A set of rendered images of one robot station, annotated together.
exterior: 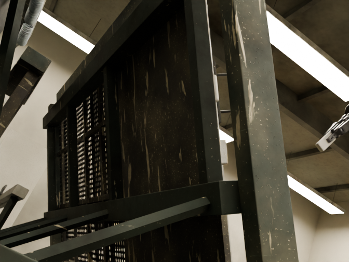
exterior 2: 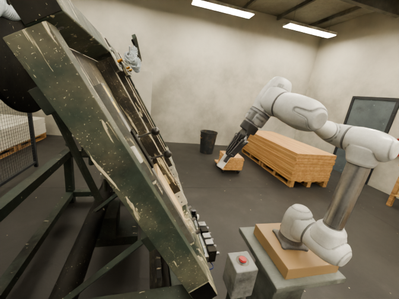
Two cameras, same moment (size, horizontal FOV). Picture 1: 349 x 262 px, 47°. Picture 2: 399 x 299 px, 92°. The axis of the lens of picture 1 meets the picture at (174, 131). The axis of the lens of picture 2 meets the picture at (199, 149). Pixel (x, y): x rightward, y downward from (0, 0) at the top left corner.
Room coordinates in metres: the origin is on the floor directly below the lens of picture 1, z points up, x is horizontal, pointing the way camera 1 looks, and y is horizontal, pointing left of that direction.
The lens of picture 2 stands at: (0.26, -0.38, 1.73)
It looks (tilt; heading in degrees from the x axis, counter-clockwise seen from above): 17 degrees down; 4
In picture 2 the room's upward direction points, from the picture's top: 7 degrees clockwise
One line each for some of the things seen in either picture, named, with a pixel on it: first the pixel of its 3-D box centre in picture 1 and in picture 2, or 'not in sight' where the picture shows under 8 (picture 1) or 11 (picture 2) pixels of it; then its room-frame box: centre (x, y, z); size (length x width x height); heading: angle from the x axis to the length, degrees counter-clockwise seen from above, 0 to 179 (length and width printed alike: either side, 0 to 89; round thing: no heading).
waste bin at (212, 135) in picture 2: not in sight; (207, 142); (5.91, -0.24, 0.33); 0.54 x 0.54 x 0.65
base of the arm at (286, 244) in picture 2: not in sight; (288, 235); (1.44, -1.01, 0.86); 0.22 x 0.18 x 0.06; 8
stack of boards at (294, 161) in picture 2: not in sight; (278, 153); (5.55, -2.26, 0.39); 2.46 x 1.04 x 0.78; 19
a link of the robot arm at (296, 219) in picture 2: not in sight; (297, 221); (1.41, -1.02, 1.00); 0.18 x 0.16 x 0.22; 31
